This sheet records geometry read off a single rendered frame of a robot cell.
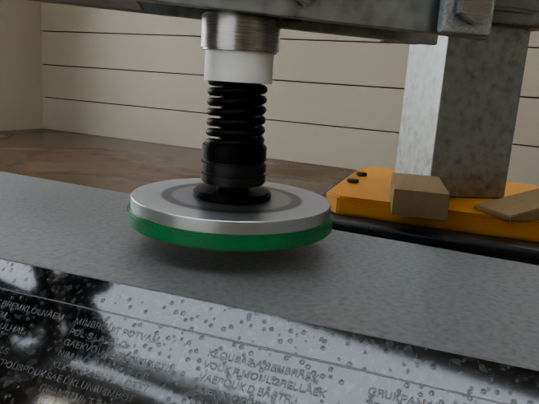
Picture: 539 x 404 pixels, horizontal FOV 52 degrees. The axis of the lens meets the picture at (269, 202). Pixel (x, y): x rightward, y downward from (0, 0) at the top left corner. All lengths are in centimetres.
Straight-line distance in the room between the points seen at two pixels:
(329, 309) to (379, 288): 8
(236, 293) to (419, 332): 16
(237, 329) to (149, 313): 8
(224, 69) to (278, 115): 658
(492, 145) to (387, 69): 539
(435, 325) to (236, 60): 30
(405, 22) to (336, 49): 631
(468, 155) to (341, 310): 87
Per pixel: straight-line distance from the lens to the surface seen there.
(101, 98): 876
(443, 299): 53
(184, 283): 51
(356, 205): 118
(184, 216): 51
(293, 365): 44
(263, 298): 48
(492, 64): 131
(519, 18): 130
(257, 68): 56
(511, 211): 116
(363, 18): 55
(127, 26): 846
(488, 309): 53
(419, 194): 105
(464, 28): 56
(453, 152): 128
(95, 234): 66
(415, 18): 57
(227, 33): 55
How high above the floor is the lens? 101
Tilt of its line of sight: 13 degrees down
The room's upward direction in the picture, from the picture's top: 4 degrees clockwise
